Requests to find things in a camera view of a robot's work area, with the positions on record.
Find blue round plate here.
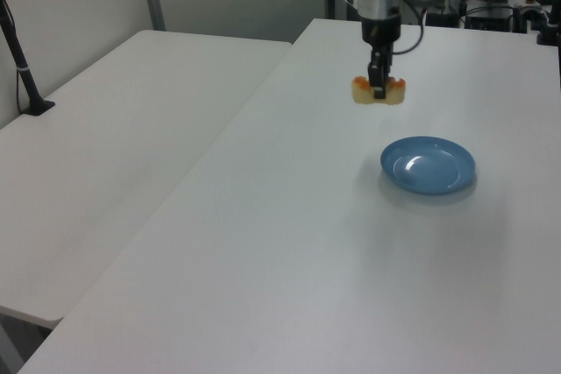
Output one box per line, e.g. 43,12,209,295
379,136,478,197

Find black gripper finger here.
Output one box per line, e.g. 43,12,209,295
366,49,387,101
380,47,394,88

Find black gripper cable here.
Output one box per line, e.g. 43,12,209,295
380,0,425,56

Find orange glazed bread loaf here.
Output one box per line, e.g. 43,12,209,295
351,76,407,106

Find black clamp post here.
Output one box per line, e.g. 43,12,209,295
535,0,561,47

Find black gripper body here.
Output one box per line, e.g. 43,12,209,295
360,13,402,53

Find white side table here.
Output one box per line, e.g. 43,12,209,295
0,29,294,323

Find black pole with base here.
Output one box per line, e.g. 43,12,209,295
0,0,57,118

